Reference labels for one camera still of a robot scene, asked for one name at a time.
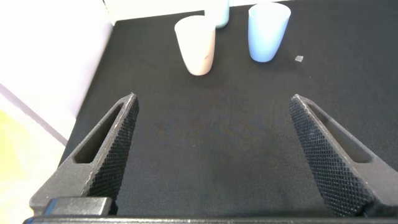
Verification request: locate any teal green plastic cup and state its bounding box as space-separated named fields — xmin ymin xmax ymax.
xmin=204 ymin=0 xmax=230 ymax=29

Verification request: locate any white baseboard strip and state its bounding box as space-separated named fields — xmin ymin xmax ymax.
xmin=0 ymin=82 xmax=69 ymax=147

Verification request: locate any light blue plastic cup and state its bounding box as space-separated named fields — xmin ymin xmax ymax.
xmin=248 ymin=2 xmax=292 ymax=63

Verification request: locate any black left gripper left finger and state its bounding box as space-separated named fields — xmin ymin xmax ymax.
xmin=29 ymin=92 xmax=140 ymax=215

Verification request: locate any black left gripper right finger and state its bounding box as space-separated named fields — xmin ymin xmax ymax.
xmin=288 ymin=93 xmax=398 ymax=218

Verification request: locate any beige plastic cup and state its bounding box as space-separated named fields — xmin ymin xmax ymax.
xmin=174 ymin=15 xmax=216 ymax=77

